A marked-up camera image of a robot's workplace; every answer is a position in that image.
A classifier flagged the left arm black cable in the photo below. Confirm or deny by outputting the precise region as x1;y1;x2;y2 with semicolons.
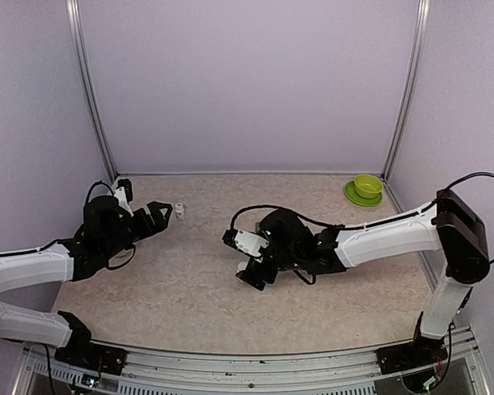
85;180;116;207

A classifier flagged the white pill bottle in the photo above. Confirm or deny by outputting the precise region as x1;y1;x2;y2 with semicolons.
175;202;185;221
235;262;251;277

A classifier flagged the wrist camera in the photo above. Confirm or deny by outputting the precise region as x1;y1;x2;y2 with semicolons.
112;179;133;216
222;229;269;259

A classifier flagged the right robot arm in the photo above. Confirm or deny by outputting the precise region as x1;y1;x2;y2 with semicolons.
222;189;491;365

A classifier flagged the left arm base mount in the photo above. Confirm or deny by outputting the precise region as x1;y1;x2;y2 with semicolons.
54;343;128;376

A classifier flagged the green saucer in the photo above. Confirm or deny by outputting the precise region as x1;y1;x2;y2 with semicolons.
344;181;383;207

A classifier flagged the green bowl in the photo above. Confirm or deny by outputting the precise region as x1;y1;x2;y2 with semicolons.
353;174;384;199

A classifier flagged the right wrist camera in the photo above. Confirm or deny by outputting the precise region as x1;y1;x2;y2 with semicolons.
222;229;269;259

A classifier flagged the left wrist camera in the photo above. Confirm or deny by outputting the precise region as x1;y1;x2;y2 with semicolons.
112;179;133;216

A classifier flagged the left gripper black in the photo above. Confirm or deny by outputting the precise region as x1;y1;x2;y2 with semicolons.
100;201;172;259

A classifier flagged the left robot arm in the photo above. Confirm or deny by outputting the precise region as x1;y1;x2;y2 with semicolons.
0;195;174;366

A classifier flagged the left aluminium frame post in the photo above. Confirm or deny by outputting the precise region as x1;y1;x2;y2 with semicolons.
66;0;119;182

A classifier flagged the right aluminium frame post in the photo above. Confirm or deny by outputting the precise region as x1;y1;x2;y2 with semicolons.
381;0;431;184

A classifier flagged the aluminium frame post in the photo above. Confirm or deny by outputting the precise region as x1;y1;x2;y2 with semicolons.
381;0;431;184
66;0;119;182

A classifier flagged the front aluminium rail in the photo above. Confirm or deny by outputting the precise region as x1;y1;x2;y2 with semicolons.
11;325;492;394

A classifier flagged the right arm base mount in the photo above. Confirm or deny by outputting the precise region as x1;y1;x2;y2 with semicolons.
376;343;448;375

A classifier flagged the white pill bottle front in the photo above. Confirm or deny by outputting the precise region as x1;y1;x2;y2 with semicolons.
235;262;251;277

